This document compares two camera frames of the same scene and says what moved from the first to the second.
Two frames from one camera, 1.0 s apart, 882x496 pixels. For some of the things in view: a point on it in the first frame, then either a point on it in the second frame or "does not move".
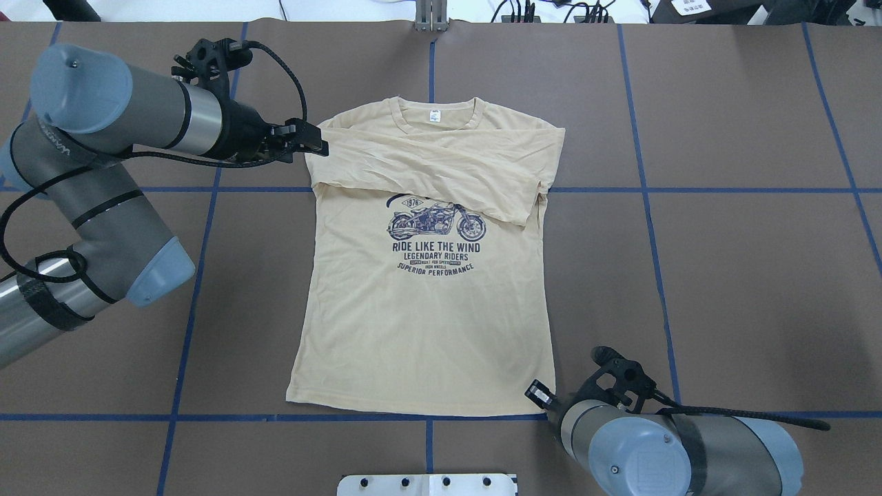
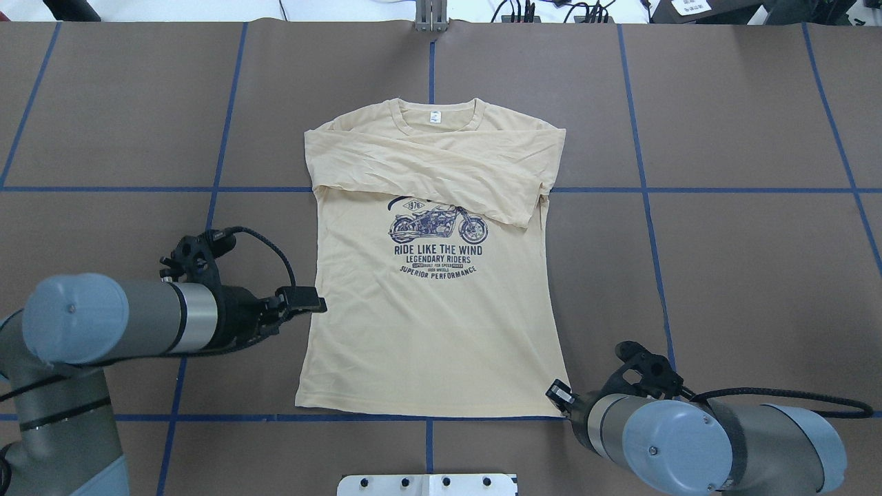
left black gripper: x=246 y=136 to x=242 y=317
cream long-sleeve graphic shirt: x=426 y=289 does not move
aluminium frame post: x=431 y=15 does not move
